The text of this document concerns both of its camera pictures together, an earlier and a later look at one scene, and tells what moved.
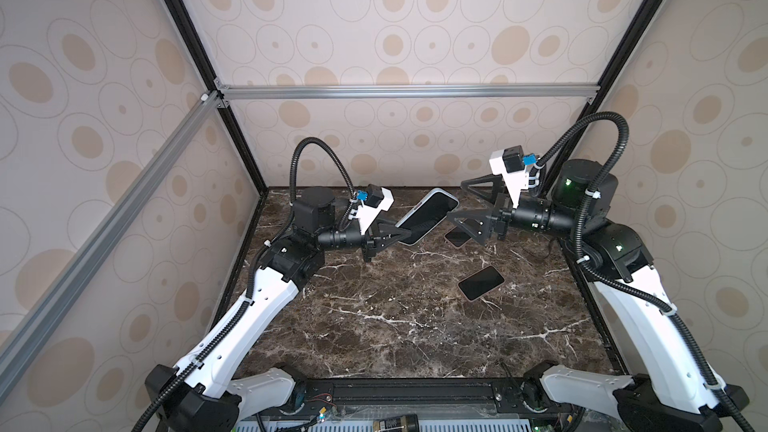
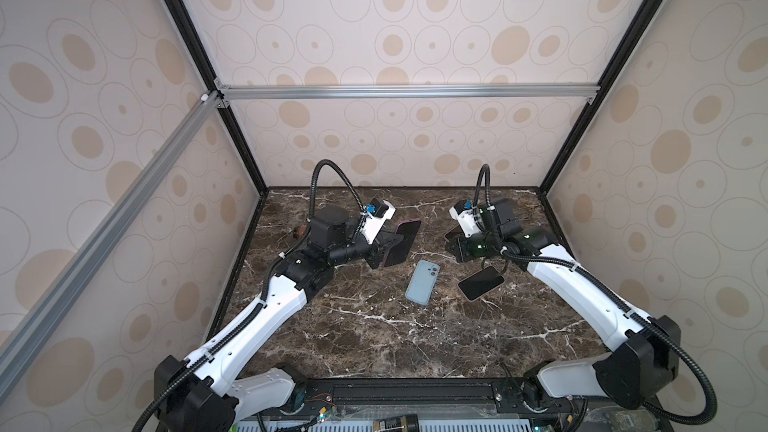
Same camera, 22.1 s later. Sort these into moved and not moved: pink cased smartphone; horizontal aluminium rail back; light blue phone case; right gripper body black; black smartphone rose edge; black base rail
Moved: right gripper body black; light blue phone case
Not moved: horizontal aluminium rail back; black base rail; pink cased smartphone; black smartphone rose edge
